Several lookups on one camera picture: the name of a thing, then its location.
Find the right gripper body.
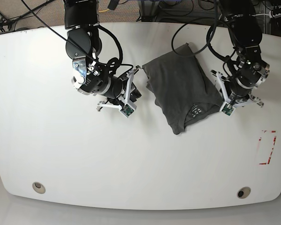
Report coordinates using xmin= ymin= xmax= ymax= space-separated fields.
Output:
xmin=96 ymin=66 xmax=141 ymax=111

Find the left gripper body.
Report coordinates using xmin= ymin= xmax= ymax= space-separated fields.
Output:
xmin=210 ymin=70 xmax=264 ymax=107

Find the dark grey T-shirt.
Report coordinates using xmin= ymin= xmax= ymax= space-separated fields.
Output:
xmin=142 ymin=44 xmax=223 ymax=135

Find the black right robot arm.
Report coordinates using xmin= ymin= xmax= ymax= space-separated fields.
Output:
xmin=22 ymin=0 xmax=141 ymax=117

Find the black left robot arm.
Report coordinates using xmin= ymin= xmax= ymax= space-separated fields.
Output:
xmin=204 ymin=0 xmax=270 ymax=112

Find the red tape rectangle marking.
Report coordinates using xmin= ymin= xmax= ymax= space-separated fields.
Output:
xmin=256 ymin=130 xmax=277 ymax=165

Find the white power strip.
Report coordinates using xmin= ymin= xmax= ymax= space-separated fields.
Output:
xmin=269 ymin=6 xmax=281 ymax=18

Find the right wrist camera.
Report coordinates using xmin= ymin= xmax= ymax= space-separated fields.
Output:
xmin=119 ymin=105 xmax=134 ymax=118

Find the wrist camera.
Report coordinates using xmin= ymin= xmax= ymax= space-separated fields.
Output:
xmin=119 ymin=105 xmax=134 ymax=118
xmin=220 ymin=102 xmax=236 ymax=116

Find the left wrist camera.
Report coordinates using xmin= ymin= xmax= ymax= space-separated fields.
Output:
xmin=220 ymin=102 xmax=236 ymax=116

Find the aluminium frame base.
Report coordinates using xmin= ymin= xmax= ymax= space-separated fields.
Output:
xmin=138 ymin=0 xmax=188 ymax=22

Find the right table cable grommet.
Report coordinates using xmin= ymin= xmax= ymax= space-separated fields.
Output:
xmin=237 ymin=187 xmax=251 ymax=199

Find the table cable grommet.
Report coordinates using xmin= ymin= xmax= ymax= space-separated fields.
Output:
xmin=237 ymin=187 xmax=251 ymax=199
xmin=32 ymin=182 xmax=45 ymax=194

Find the left table cable grommet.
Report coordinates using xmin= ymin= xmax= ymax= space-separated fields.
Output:
xmin=32 ymin=182 xmax=45 ymax=194

